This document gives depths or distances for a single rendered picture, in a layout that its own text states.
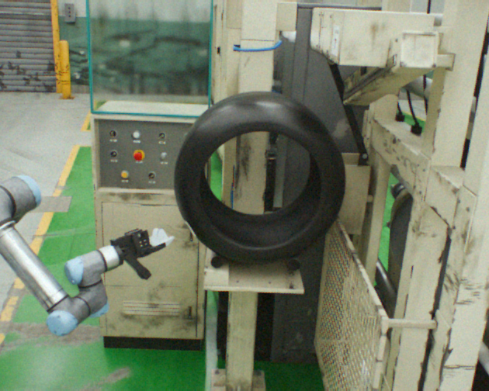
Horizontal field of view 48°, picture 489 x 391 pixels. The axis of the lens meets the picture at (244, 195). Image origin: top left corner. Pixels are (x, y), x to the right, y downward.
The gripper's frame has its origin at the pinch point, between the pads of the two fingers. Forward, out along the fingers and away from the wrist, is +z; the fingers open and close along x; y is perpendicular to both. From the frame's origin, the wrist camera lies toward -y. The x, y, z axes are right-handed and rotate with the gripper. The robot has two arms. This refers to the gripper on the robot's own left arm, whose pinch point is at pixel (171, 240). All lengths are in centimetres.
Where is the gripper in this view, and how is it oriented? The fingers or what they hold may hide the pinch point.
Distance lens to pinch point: 185.6
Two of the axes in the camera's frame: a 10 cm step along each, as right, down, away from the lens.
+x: -5.8, -0.2, 8.2
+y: -2.3, -9.6, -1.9
